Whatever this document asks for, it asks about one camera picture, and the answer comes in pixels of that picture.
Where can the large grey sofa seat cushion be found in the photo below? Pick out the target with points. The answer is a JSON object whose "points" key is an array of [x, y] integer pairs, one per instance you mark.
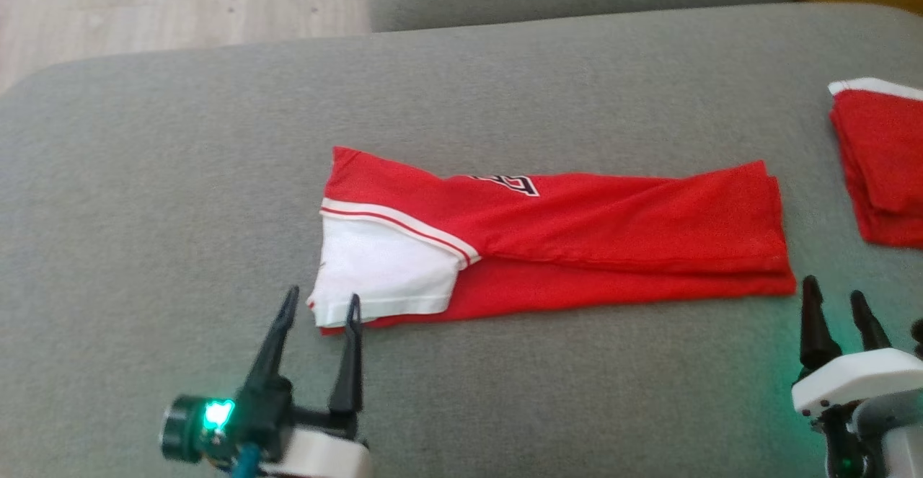
{"points": [[216, 175]]}

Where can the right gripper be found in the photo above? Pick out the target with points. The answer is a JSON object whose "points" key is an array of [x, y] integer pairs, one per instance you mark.
{"points": [[865, 384]]}

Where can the red jersey with white sleeves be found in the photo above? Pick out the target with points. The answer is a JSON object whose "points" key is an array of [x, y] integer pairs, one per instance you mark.
{"points": [[613, 226]]}

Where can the red white mesh shorts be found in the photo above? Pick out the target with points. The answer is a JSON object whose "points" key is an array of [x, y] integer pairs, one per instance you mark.
{"points": [[887, 161]]}

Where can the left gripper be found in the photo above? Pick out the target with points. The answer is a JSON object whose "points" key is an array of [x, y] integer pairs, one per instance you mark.
{"points": [[267, 420]]}

